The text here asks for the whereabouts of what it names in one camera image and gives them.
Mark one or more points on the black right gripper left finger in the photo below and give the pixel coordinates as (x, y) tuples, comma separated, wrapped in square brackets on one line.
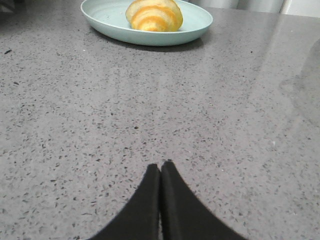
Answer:
[(139, 218)]

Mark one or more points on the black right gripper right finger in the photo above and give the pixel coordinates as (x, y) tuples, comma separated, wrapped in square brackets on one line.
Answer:
[(183, 215)]

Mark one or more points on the golden croissant bread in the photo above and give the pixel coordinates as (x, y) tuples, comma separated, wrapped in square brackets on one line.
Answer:
[(154, 15)]

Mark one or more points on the light teal plate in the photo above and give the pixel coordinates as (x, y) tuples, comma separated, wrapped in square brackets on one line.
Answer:
[(108, 17)]

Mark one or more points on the grey white curtain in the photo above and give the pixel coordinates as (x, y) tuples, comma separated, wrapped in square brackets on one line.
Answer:
[(307, 8)]

